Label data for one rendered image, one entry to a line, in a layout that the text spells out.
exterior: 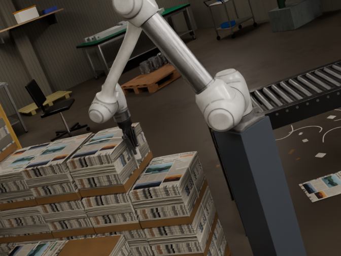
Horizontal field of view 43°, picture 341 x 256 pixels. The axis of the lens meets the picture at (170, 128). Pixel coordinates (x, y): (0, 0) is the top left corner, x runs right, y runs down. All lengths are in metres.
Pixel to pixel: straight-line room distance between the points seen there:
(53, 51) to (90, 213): 8.30
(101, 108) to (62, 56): 8.58
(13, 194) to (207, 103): 1.32
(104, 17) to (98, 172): 9.01
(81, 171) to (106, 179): 0.15
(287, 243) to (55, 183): 1.27
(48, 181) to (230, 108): 1.12
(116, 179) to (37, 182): 0.48
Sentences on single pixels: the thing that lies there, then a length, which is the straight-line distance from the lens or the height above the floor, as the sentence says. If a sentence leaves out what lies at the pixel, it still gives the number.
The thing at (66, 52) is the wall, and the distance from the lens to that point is 10.63.
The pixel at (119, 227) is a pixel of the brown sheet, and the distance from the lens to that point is 2.41.
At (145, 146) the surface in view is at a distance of 2.47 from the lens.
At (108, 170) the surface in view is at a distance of 2.22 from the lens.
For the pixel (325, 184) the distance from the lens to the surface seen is 3.41.
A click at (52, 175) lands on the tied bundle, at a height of 1.00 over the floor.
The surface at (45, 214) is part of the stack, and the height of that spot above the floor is 0.77.
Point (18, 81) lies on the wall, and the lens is 10.27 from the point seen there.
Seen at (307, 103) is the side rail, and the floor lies 0.78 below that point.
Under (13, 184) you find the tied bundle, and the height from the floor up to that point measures 0.99.
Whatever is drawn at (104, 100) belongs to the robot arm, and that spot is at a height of 1.33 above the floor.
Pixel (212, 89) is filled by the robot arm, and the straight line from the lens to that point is 1.83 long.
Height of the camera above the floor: 1.79
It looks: 19 degrees down
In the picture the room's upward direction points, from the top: 20 degrees counter-clockwise
